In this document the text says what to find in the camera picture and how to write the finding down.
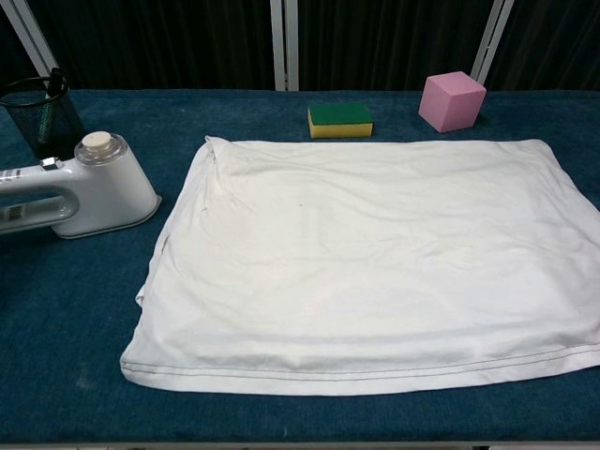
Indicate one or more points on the white handheld steam iron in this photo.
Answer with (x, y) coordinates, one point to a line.
(112, 197)

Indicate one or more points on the pink foam cube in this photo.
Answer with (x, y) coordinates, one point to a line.
(450, 105)

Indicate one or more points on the teal and black marker pen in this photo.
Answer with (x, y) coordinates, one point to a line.
(56, 82)

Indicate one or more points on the black curtain panel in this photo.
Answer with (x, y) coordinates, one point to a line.
(9, 61)
(164, 42)
(553, 42)
(384, 42)

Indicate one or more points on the blue table mat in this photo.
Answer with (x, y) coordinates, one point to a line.
(70, 304)

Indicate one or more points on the black mesh pen holder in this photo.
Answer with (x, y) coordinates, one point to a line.
(51, 122)

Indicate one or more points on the green and yellow sponge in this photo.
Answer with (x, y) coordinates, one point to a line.
(340, 121)

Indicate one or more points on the white metal frame post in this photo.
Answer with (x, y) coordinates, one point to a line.
(33, 42)
(492, 42)
(283, 47)

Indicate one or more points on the white cloth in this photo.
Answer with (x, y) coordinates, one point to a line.
(351, 258)

